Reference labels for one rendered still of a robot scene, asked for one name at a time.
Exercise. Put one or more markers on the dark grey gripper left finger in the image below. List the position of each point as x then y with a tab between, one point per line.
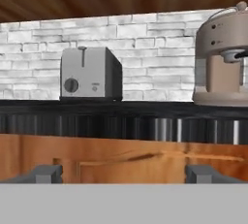
48	173

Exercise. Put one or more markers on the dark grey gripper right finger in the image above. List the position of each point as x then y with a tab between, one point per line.
198	173

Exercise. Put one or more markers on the wooden drawer front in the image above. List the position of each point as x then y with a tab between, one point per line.
129	165

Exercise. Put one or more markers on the grey toaster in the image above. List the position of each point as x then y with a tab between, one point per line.
87	73

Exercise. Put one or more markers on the beige espresso machine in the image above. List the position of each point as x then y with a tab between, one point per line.
223	59

